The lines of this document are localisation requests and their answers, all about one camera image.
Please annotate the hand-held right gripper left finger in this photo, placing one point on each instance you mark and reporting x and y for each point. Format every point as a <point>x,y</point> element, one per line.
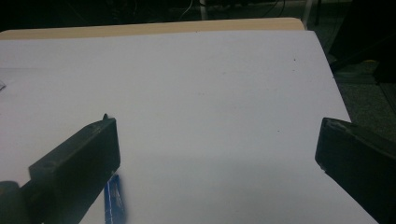
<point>77,155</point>

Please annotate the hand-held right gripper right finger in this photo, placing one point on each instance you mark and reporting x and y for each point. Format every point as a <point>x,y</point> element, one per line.
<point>358,155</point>

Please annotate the blue pen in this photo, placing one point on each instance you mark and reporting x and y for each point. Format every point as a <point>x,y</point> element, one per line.
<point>114,202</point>

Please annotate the white table mat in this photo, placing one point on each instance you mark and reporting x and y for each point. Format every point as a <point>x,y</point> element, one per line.
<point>202,93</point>

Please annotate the white metal stand leg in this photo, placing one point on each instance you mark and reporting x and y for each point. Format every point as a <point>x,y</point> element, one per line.
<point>307,15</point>
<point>203,11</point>

